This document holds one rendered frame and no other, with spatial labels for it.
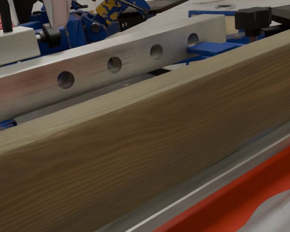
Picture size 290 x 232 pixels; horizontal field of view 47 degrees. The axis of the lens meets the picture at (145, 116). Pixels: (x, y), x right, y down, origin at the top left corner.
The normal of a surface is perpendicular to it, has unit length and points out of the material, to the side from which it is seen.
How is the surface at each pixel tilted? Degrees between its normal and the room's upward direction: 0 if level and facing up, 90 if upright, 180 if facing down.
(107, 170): 90
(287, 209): 31
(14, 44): 90
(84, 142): 90
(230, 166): 0
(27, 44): 90
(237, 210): 0
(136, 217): 0
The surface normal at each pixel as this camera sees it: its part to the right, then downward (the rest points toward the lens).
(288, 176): -0.15, -0.91
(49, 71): 0.56, 0.25
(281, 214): 0.07, -0.72
